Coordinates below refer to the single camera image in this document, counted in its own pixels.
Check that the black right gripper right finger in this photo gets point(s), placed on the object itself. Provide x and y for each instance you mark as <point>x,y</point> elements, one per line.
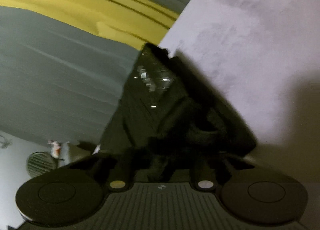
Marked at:
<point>225,191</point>

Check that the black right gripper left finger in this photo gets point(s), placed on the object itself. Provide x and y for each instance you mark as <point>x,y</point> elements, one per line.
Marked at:
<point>73,193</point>

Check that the black pants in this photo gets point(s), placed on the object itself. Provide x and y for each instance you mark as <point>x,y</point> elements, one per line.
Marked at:
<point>167,119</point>

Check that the white round fan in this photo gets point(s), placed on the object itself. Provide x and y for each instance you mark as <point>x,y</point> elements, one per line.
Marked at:
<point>39,163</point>

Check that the white plush toy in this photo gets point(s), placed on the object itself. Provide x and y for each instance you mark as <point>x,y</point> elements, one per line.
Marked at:
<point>56,149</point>

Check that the grey-green curtain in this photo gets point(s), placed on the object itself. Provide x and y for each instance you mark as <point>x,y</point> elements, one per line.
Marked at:
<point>57,81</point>

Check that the yellow curtain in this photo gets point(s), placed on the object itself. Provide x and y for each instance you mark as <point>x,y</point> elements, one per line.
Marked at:
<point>131,22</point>

